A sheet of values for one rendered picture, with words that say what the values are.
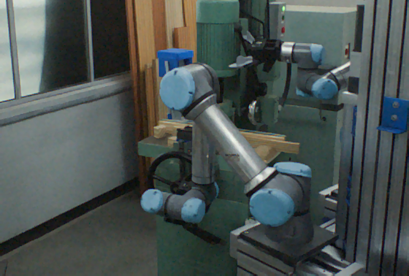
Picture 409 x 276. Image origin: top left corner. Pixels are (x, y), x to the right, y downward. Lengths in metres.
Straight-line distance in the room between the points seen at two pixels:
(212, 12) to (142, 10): 1.66
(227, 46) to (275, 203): 0.89
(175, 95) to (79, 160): 2.22
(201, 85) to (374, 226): 0.67
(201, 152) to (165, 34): 2.39
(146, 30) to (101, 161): 0.97
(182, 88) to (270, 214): 0.43
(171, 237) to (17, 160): 1.24
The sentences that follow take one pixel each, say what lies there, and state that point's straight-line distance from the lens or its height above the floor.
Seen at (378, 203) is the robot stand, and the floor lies 0.96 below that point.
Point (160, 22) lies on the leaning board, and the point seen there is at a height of 1.26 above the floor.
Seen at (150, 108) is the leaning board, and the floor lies 0.71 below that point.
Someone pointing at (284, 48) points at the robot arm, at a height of 1.34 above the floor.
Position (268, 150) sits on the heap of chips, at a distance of 2.17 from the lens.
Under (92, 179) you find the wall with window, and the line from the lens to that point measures 3.83.
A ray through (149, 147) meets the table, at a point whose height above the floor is 0.88.
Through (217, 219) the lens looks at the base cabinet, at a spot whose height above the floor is 0.62.
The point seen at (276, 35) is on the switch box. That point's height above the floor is 1.34.
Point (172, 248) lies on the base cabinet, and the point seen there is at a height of 0.43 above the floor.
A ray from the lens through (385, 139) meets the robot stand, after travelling 1.62.
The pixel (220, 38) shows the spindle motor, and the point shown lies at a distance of 2.19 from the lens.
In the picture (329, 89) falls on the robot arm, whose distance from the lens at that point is 1.88.
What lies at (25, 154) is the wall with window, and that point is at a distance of 3.37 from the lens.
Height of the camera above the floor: 1.61
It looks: 16 degrees down
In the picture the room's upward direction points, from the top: straight up
